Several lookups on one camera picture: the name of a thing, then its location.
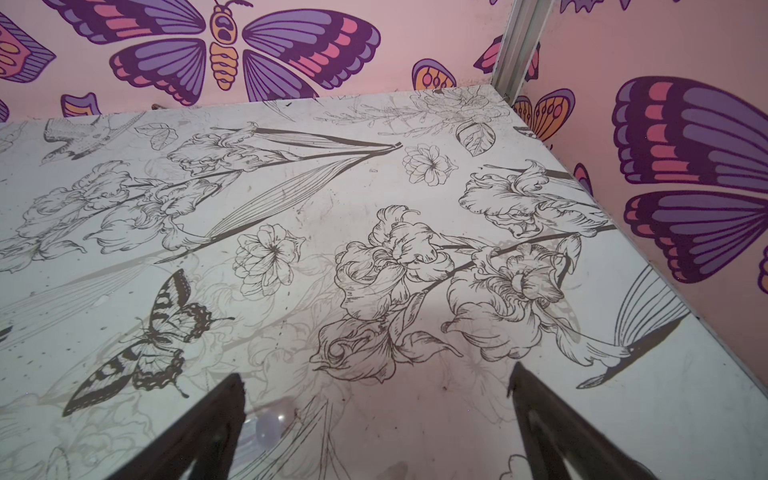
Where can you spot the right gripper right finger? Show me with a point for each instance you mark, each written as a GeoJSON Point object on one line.
{"type": "Point", "coordinates": [559, 442]}

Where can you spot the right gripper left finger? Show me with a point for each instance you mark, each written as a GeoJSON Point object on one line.
{"type": "Point", "coordinates": [201, 443]}

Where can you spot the clear handle screwdriver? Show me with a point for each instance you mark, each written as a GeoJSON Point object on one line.
{"type": "Point", "coordinates": [262, 440]}

